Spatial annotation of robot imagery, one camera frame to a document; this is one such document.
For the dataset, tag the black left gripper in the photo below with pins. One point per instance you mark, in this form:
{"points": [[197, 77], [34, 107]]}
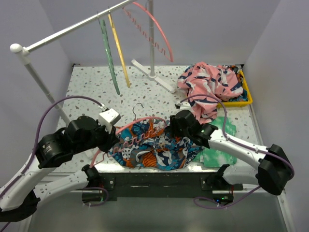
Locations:
{"points": [[111, 139]]}

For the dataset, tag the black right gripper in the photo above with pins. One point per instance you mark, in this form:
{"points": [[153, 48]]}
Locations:
{"points": [[173, 129]]}

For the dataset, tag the blue orange patterned shorts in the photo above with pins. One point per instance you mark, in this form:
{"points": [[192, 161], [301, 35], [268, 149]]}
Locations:
{"points": [[148, 144]]}

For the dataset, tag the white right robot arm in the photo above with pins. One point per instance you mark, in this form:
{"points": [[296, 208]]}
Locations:
{"points": [[267, 167]]}

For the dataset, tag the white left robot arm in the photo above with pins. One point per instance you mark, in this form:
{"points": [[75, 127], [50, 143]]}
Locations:
{"points": [[24, 193]]}

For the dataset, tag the pink shark print shorts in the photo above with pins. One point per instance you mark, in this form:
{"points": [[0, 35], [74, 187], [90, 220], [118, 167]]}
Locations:
{"points": [[201, 82]]}

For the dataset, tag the green tie-dye shorts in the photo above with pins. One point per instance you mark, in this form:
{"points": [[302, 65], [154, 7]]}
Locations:
{"points": [[212, 158]]}

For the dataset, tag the yellow hanger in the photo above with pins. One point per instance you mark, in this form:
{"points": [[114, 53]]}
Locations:
{"points": [[119, 50]]}

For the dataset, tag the green hanger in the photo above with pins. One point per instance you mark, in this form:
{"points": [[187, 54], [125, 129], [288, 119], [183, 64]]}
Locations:
{"points": [[102, 25]]}

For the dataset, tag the yellow plastic bin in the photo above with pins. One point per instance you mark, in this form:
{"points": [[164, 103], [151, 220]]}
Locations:
{"points": [[243, 100]]}

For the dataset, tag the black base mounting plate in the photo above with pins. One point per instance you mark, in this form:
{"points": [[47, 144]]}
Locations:
{"points": [[158, 185]]}

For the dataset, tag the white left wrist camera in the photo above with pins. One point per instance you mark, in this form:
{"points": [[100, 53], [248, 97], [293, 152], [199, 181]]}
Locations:
{"points": [[108, 119]]}

